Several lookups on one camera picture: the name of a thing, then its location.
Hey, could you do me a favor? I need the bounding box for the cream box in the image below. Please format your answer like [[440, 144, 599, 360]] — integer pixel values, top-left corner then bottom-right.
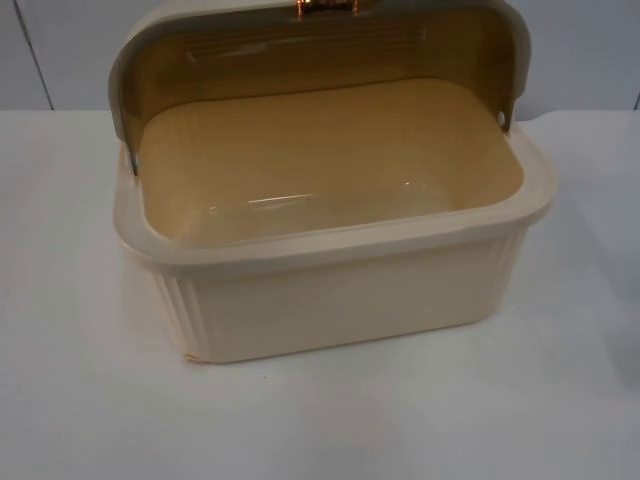
[[112, 103, 557, 366]]

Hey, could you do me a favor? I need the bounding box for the cream lid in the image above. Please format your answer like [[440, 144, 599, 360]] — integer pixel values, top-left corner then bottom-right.
[[106, 0, 533, 177]]

